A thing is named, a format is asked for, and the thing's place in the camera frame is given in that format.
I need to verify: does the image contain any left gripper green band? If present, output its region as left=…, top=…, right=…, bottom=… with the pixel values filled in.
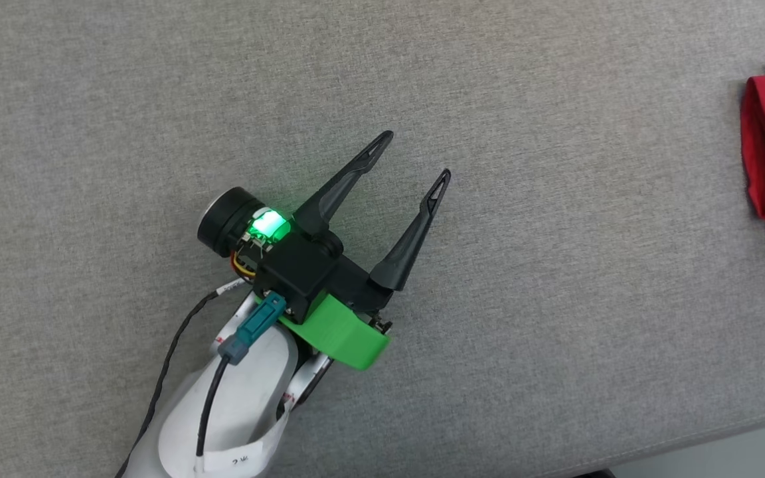
left=280, top=131, right=452, bottom=370

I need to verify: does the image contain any grey fabric sofa cushion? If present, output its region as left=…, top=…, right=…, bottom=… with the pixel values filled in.
left=0, top=0, right=765, bottom=478

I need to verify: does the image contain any black cable teal connector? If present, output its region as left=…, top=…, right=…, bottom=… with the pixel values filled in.
left=193, top=292, right=287, bottom=475

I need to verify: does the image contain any thin black braided cable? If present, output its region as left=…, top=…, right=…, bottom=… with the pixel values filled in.
left=114, top=279, right=257, bottom=478

